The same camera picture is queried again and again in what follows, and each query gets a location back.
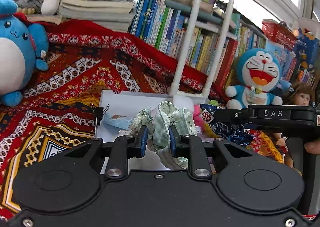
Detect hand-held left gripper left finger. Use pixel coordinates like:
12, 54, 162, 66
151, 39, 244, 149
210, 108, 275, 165
66, 126, 148, 180

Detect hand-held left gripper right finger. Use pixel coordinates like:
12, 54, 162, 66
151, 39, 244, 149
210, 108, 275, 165
169, 126, 253, 180

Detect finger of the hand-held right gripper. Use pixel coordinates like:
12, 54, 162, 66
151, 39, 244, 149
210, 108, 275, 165
213, 108, 250, 125

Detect dark blue patterned cloth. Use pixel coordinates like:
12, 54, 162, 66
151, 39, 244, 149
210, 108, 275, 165
199, 103, 255, 147

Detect green floral cloth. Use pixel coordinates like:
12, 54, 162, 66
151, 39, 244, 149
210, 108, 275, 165
150, 101, 198, 170

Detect small light green cloth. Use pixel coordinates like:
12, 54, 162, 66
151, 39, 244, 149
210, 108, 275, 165
128, 107, 154, 140

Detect blue face mask pack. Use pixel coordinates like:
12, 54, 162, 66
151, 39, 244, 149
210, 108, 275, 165
102, 111, 136, 130

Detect pink strawberry plush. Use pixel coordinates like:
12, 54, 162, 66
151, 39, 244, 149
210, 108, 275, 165
192, 100, 218, 128

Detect white storage box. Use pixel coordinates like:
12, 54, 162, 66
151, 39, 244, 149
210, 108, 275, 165
94, 90, 217, 174

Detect person's right hand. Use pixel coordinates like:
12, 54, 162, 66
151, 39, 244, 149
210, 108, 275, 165
303, 141, 320, 155

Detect brown haired doll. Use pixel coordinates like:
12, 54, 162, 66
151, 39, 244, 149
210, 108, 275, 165
274, 83, 317, 168

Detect leaning thin books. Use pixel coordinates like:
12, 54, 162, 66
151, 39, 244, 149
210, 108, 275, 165
296, 66, 316, 87

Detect blue cat plush toy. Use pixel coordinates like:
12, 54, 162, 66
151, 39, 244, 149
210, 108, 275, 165
224, 48, 292, 110

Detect black binder clip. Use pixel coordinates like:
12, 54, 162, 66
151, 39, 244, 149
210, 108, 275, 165
90, 103, 111, 127

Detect blue cardboard box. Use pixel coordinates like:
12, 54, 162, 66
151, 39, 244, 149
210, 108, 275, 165
291, 28, 320, 67

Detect red plastic basket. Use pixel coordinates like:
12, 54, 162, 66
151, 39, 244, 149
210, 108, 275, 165
261, 19, 298, 51

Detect red patterned blanket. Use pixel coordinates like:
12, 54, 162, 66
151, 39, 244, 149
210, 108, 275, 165
0, 19, 288, 220

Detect row of colourful books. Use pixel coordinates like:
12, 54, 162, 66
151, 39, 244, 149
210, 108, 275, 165
129, 0, 267, 87

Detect stack of lying books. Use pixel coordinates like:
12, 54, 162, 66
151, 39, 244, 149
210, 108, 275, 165
57, 0, 137, 33

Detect round blue plush toy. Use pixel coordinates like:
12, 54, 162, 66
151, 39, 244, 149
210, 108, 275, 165
0, 0, 50, 107

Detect white shelf frame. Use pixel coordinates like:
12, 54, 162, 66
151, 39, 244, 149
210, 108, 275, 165
167, 0, 238, 99

